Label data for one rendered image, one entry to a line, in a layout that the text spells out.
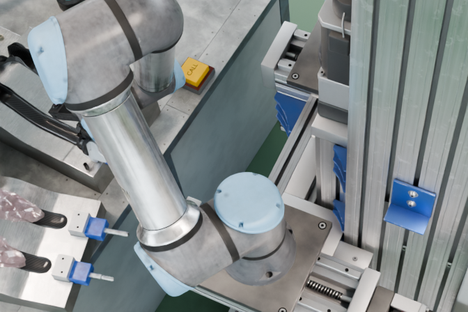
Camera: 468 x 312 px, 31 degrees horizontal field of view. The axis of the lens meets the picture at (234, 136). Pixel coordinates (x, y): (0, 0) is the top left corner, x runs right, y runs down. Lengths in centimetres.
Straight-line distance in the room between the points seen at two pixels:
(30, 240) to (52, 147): 23
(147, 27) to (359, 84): 32
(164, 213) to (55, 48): 34
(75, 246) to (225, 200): 57
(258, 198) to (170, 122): 69
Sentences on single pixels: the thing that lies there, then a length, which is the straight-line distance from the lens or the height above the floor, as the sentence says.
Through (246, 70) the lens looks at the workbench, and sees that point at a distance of 248.
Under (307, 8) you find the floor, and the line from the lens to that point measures 331.
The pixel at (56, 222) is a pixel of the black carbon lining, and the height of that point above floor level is 85.
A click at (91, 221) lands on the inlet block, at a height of 87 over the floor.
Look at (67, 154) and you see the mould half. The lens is 202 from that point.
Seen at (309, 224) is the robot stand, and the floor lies 104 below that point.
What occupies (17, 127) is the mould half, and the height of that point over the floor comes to 90.
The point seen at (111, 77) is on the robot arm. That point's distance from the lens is 127.
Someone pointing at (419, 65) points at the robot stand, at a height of 162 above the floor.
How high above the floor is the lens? 257
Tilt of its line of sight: 59 degrees down
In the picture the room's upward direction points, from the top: 11 degrees counter-clockwise
